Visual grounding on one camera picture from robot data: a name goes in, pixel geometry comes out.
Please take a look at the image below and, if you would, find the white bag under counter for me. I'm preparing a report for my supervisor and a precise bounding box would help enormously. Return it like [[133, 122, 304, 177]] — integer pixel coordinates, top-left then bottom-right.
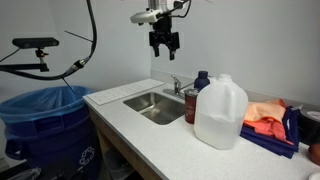
[[101, 148, 136, 180]]

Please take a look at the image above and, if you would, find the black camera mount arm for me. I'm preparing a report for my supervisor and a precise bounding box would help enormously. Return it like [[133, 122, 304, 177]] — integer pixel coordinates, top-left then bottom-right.
[[0, 48, 51, 73]]

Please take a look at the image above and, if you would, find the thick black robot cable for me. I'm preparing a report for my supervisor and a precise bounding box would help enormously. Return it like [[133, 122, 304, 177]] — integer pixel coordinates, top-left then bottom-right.
[[0, 0, 98, 81]]

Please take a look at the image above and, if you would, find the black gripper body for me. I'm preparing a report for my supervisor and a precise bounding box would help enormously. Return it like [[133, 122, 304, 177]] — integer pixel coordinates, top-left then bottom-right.
[[155, 15, 174, 38]]

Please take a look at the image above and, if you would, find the blue recycling bin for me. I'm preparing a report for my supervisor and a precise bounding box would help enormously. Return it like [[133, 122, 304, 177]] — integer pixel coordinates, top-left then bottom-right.
[[0, 99, 102, 180]]

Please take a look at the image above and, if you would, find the brown amber jar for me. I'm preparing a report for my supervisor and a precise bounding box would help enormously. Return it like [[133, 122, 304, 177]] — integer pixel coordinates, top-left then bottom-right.
[[183, 87, 201, 125]]

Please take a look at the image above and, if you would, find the translucent plastic gallon jug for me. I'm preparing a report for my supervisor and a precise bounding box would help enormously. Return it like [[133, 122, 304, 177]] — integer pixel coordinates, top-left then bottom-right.
[[193, 73, 250, 151]]

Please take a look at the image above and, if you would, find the counter base cabinet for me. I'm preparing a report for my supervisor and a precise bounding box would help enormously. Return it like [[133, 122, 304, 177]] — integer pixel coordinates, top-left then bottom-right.
[[87, 105, 168, 180]]

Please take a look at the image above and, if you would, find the stainless steel sink basin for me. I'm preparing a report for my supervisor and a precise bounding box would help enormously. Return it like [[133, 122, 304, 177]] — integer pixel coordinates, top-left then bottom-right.
[[122, 91, 187, 126]]

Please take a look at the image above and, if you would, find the black stereo camera on arm mount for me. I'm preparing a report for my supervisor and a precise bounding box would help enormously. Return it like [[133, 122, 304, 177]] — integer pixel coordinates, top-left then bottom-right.
[[12, 36, 61, 50]]

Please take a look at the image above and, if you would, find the orange cloth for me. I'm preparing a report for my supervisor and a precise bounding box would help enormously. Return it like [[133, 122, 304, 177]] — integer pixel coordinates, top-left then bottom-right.
[[242, 98, 295, 146]]

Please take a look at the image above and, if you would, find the blue plastic bin liner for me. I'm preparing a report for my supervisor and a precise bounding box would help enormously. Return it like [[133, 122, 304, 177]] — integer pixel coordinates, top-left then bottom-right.
[[0, 85, 94, 125]]

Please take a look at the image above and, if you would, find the black tape roll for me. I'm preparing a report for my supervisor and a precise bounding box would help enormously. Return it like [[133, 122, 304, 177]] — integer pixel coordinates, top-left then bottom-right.
[[297, 107, 320, 147]]

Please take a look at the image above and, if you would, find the navy blue cloth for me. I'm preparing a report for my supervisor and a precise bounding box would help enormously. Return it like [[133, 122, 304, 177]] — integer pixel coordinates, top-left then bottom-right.
[[239, 105, 302, 160]]

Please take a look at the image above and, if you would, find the reddish round object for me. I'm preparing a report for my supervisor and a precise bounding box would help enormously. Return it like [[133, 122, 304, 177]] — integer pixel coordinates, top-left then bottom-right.
[[306, 143, 320, 166]]

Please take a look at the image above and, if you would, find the clear plastic bag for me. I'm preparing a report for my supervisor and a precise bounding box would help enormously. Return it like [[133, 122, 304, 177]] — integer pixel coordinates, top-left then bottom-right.
[[5, 167, 43, 180]]

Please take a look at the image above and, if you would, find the navy blue water bottle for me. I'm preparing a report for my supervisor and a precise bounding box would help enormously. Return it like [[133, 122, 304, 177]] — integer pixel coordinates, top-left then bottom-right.
[[193, 70, 211, 92]]

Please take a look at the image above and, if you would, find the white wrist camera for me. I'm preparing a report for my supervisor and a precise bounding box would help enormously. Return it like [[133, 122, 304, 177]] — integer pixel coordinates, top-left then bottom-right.
[[129, 8, 165, 25]]

